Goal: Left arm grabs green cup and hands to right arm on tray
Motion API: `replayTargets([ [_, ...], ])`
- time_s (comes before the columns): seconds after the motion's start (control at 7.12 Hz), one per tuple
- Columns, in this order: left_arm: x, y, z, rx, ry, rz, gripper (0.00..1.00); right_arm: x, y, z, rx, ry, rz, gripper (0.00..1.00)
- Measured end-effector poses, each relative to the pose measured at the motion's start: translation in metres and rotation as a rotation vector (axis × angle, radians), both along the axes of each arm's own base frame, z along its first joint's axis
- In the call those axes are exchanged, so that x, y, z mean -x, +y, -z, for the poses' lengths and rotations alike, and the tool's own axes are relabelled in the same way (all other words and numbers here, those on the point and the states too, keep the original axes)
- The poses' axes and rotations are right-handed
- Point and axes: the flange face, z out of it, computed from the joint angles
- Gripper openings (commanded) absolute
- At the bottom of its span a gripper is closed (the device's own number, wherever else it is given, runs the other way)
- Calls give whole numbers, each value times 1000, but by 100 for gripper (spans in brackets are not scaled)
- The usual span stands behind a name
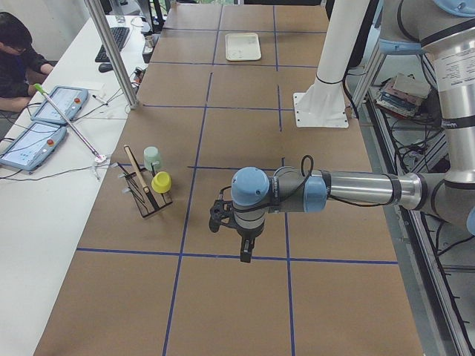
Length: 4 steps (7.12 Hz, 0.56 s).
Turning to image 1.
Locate teach pendant tablet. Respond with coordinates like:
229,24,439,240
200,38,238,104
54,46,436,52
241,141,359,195
31,85,89,125
1,122,67,171

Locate yellow cup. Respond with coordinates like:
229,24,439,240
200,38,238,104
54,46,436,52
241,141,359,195
151,171,171,194

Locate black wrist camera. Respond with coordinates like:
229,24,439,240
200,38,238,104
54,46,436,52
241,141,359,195
209,200,236,233

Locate black marker pen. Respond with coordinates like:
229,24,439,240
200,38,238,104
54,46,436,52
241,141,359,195
92,94,108,106

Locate seated person dark clothes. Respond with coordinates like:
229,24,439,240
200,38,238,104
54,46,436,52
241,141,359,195
1,11,53,113

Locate near teach pendant tablet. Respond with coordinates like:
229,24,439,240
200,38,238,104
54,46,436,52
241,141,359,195
1,122,67,171

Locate black wire cup rack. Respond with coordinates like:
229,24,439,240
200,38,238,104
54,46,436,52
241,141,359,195
114,145,173,219

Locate metal can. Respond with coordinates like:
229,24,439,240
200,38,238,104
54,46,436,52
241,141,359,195
145,35,154,48

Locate stack of books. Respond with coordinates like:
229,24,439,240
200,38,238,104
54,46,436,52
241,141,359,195
375,73,431,117

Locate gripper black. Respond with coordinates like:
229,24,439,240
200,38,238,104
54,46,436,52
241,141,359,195
237,228,260,263

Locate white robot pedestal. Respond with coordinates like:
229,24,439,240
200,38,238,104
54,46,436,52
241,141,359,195
293,0,378,128

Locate far teach pendant tablet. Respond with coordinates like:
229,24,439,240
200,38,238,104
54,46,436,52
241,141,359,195
31,85,89,125

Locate black computer mouse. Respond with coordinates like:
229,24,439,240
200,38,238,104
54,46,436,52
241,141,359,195
98,62,113,73

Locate pale green cup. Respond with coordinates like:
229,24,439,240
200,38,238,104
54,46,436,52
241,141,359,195
143,146,163,171

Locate black keyboard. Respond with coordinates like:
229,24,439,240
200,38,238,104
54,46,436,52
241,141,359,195
94,26,131,63

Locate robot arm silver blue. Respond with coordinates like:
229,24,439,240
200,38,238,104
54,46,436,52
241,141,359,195
229,1,474,263

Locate cream plastic tray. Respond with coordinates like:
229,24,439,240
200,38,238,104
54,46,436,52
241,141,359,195
225,33,261,62

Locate aluminium frame post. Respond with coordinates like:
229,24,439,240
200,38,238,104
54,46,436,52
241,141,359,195
84,0,139,110

